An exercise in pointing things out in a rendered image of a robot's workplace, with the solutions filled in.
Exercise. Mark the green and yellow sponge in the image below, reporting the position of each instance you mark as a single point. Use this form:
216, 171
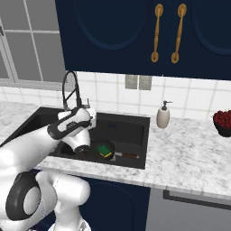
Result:
105, 151

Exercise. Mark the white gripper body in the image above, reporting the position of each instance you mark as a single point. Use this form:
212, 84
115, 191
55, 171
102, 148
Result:
93, 119

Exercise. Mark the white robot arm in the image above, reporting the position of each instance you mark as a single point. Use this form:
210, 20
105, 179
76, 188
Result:
27, 156

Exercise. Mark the black sink basin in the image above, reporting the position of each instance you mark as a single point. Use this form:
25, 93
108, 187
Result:
126, 132

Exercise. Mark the black spring tap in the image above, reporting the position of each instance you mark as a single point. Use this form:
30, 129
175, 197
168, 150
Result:
65, 87

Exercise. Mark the navy base cupboard door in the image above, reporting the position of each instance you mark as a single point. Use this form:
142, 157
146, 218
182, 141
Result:
117, 207

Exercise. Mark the grey wall socket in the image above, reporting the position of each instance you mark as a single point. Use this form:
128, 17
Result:
145, 82
131, 81

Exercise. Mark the beige soap dispenser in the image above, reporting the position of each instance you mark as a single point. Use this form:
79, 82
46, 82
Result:
163, 118

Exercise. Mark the black bowl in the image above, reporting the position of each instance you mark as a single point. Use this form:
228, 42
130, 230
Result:
224, 130

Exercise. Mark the red fruit heap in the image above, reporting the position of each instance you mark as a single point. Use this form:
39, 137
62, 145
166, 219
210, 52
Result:
224, 118

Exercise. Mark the navy wall cupboard door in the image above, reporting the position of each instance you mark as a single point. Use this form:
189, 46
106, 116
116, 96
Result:
207, 36
111, 33

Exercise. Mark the grey dishwasher front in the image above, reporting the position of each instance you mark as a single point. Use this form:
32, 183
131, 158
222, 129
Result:
186, 218

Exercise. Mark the grey framed window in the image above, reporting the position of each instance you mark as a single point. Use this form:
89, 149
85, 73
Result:
30, 42

